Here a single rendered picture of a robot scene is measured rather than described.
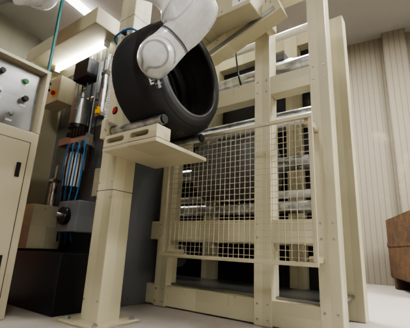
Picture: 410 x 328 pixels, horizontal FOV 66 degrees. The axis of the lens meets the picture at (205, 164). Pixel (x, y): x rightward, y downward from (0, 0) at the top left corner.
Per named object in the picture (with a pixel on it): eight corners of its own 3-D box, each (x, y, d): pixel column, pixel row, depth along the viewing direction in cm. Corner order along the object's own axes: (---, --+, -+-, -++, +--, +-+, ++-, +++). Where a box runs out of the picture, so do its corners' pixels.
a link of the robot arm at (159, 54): (156, 88, 99) (185, 58, 99) (157, 81, 84) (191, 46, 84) (130, 62, 97) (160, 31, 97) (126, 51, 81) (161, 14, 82)
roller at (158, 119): (109, 135, 157) (109, 127, 157) (117, 137, 160) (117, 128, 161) (161, 122, 137) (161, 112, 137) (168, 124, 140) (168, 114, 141)
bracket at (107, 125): (99, 138, 154) (101, 120, 157) (156, 159, 185) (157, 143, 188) (103, 137, 152) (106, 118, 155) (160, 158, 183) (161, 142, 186)
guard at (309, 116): (159, 256, 182) (168, 141, 200) (161, 256, 183) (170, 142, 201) (318, 267, 131) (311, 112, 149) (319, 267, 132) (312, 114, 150)
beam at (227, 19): (164, 40, 203) (166, 20, 206) (189, 60, 222) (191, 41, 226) (250, 1, 168) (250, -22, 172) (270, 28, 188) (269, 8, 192)
